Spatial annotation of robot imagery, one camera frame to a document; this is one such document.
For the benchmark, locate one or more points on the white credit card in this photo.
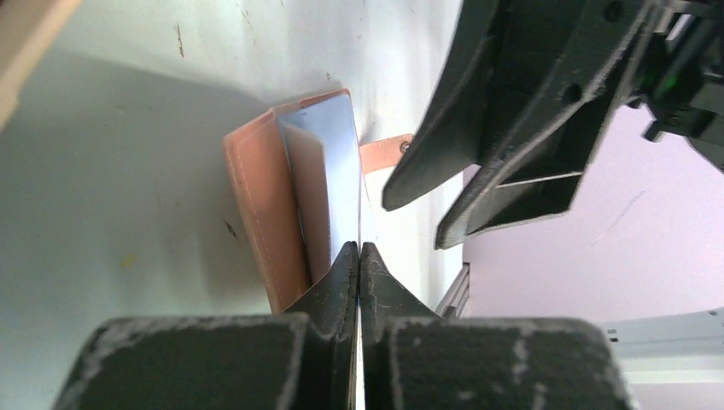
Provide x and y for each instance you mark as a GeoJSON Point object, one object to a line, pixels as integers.
{"type": "Point", "coordinates": [321, 143]}

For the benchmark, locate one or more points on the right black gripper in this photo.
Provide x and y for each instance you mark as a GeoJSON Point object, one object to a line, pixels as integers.
{"type": "Point", "coordinates": [524, 95]}

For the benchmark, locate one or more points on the aluminium frame rail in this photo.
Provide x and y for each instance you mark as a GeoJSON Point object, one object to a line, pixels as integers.
{"type": "Point", "coordinates": [516, 354]}

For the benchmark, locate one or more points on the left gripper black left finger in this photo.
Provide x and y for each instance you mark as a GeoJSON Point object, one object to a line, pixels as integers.
{"type": "Point", "coordinates": [325, 355]}

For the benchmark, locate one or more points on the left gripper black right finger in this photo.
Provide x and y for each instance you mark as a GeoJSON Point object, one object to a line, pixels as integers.
{"type": "Point", "coordinates": [382, 298]}

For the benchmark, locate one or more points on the yellow oval tray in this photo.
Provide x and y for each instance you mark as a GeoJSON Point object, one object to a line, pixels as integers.
{"type": "Point", "coordinates": [28, 29]}

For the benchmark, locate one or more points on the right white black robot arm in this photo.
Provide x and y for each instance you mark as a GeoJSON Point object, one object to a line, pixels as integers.
{"type": "Point", "coordinates": [678, 76]}

